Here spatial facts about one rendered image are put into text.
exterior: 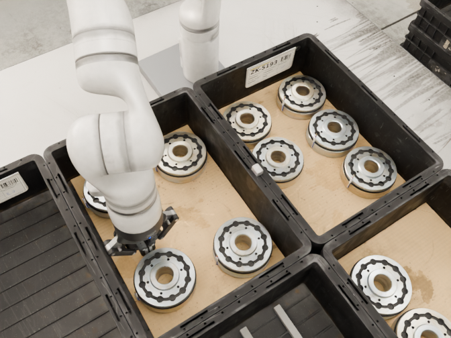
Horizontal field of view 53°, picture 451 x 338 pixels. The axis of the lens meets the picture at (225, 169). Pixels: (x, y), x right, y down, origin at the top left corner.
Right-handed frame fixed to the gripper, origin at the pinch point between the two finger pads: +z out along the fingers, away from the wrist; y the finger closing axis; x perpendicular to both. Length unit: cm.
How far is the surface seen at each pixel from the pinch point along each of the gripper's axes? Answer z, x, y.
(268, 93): 2.5, 19.2, 40.0
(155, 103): -6.4, 22.4, 14.3
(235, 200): 2.6, 0.5, 18.9
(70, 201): -7.4, 10.4, -7.5
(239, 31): 16, 51, 54
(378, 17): 85, 87, 172
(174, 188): 2.6, 8.9, 10.4
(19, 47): 86, 160, 4
